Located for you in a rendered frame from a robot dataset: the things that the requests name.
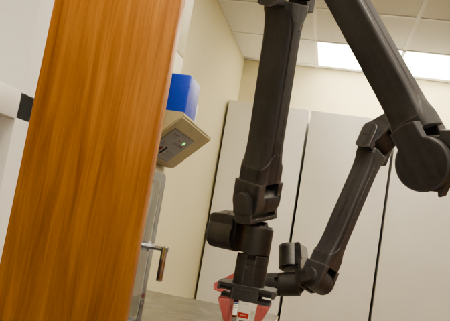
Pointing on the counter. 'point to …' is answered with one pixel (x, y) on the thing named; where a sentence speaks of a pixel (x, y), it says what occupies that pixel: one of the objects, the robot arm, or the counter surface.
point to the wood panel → (90, 153)
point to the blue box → (183, 94)
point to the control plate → (170, 140)
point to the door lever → (160, 259)
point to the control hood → (172, 117)
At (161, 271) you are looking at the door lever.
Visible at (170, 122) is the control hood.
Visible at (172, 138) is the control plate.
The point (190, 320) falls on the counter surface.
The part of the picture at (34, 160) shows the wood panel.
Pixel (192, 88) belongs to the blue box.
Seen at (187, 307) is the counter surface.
